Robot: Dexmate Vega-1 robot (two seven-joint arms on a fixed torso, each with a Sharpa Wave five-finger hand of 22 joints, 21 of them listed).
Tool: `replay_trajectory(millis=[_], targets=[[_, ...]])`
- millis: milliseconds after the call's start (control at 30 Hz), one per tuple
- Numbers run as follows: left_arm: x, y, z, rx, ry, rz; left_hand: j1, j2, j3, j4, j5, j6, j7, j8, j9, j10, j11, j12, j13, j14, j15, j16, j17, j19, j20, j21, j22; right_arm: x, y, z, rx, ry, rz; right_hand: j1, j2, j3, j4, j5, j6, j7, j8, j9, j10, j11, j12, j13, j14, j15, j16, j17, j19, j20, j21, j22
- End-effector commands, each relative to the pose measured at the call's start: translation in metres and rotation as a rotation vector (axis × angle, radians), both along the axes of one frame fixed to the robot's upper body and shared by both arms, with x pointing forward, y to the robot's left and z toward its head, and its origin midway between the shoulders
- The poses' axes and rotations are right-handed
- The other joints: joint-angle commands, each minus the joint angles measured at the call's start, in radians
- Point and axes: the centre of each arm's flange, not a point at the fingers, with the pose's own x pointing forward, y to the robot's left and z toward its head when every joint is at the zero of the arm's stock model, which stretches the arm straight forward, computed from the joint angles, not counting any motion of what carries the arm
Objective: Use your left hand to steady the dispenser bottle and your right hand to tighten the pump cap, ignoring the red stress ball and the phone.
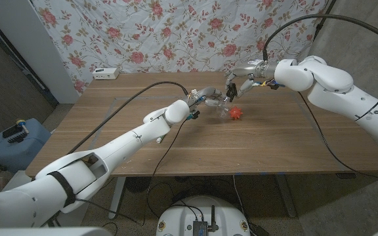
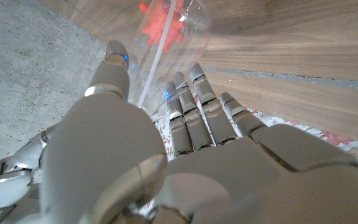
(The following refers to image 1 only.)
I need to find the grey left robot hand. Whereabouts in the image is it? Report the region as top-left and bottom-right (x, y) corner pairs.
(185, 87), (232, 111)

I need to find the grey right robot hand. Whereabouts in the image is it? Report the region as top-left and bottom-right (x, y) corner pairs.
(224, 60), (278, 98)

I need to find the clear plastic spray bottle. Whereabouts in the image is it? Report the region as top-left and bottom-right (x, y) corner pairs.
(217, 98), (233, 118)

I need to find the red spiky stress ball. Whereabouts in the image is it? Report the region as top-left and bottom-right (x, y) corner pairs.
(229, 106), (243, 121)

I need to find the floral backdrop cloth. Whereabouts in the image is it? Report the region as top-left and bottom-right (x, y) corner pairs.
(31, 0), (329, 94)

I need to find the black backdrop stand pole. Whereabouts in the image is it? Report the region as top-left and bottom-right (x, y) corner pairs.
(312, 0), (337, 41)

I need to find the white power strip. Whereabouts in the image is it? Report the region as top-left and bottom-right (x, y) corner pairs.
(92, 67), (120, 81)

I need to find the white robot torso base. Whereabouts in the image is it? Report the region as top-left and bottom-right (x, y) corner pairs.
(156, 195), (251, 236)

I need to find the grey table leg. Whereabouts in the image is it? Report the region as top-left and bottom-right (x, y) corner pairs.
(276, 175), (297, 219)

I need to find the black antenna module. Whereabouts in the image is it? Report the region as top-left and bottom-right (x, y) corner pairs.
(192, 205), (219, 236)

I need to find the yellow blue small tool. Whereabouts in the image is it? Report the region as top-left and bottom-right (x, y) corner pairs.
(15, 119), (31, 134)

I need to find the black brush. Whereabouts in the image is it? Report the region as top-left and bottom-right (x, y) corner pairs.
(2, 124), (26, 144)

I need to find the blue storage box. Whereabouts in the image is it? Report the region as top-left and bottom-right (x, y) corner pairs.
(0, 117), (52, 174)

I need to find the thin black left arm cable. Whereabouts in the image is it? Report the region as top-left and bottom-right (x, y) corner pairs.
(141, 117), (200, 227)

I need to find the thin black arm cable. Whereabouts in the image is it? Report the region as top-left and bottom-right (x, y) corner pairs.
(141, 117), (200, 227)
(297, 91), (378, 183)

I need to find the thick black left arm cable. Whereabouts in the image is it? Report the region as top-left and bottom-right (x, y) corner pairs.
(67, 81), (190, 155)

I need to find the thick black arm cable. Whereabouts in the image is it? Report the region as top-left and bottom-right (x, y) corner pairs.
(67, 81), (190, 155)
(262, 14), (378, 62)

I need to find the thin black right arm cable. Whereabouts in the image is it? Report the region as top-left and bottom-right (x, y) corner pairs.
(297, 91), (378, 183)

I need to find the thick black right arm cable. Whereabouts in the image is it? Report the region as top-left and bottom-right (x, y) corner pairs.
(262, 14), (378, 62)

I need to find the white floor cable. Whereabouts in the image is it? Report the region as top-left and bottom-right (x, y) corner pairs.
(232, 174), (252, 230)

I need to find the black floor cable loop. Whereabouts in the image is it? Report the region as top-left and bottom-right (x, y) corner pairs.
(146, 182), (209, 220)

